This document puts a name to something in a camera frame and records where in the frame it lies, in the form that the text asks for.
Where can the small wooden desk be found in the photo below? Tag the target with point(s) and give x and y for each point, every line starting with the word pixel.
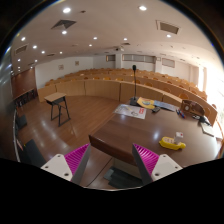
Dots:
pixel 58 100

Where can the black remote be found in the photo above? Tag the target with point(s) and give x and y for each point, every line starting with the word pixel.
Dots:
pixel 156 109

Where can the black desk microphone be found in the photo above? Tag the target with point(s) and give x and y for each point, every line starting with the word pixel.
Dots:
pixel 133 100

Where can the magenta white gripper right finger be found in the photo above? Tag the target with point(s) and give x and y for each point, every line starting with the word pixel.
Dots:
pixel 152 166

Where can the blue grey booklet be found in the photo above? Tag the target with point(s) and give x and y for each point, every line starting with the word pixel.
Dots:
pixel 164 105

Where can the large wooden table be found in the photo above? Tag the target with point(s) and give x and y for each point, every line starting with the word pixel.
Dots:
pixel 117 136

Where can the white paper sheet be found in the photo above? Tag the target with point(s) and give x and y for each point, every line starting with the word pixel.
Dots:
pixel 132 111

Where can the wooden box organizer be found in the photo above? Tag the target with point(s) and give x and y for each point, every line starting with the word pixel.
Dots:
pixel 192 107

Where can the white charger plug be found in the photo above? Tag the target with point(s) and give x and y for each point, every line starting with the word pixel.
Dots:
pixel 178 137

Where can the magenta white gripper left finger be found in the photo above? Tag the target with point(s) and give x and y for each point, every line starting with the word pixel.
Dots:
pixel 70 166

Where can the yellow power strip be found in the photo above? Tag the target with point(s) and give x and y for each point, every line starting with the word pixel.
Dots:
pixel 170 143

